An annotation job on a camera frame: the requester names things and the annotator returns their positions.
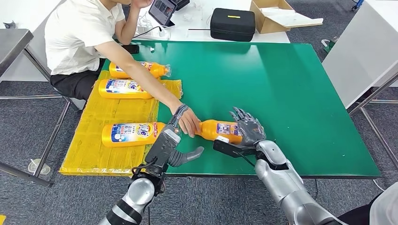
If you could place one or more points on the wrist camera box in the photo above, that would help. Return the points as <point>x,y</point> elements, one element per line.
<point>161,146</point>
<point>230,149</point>

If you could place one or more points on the grey metal table frame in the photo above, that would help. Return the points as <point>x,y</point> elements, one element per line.
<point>12,46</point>

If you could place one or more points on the green plastic object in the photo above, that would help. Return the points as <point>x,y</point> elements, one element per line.
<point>329,46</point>

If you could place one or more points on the brown cardboard box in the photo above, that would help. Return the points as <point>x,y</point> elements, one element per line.
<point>263,24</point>

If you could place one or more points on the black device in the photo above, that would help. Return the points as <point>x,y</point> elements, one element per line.
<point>181,3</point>

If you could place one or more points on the yellow taped cardboard mat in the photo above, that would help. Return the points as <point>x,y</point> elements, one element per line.
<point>93,155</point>

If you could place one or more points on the black smartphone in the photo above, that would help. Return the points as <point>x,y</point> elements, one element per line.
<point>132,49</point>

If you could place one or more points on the person's right forearm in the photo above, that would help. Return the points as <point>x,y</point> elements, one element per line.
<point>149,84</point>

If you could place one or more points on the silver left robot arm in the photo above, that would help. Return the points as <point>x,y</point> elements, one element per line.
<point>136,195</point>

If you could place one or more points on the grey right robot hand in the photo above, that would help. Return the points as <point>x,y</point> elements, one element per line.
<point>252,130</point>

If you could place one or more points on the black tablet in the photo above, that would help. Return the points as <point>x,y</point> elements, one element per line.
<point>161,10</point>

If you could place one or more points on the person's left hand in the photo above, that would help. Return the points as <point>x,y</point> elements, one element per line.
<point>141,3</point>

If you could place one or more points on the white foam sheet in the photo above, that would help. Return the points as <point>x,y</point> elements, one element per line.
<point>289,17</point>

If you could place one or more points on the black carrying case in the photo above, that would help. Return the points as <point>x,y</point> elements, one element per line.
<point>232,25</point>

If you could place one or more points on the person's left forearm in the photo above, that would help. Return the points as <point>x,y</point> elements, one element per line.
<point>129,24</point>

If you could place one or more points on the person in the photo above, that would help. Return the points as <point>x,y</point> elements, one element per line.
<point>74,34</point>
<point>385,208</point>

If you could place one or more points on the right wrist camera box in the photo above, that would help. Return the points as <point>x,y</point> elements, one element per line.
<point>230,149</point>

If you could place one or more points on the clear plastic lid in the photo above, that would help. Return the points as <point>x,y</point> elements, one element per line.
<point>31,167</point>

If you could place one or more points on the person's right hand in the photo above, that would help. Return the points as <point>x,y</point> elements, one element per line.
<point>191,124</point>

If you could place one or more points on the white table with metal legs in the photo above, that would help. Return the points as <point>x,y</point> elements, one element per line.
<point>357,56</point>

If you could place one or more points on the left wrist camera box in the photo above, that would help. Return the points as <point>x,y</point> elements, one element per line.
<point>161,146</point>

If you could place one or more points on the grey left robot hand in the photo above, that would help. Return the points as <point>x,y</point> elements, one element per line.
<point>186,156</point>

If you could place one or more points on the blue metal object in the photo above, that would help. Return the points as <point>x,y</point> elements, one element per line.
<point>357,3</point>

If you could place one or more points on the orange detergent bottle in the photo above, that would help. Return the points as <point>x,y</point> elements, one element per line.
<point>108,143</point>
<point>155,70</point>
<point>211,130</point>
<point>115,93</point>

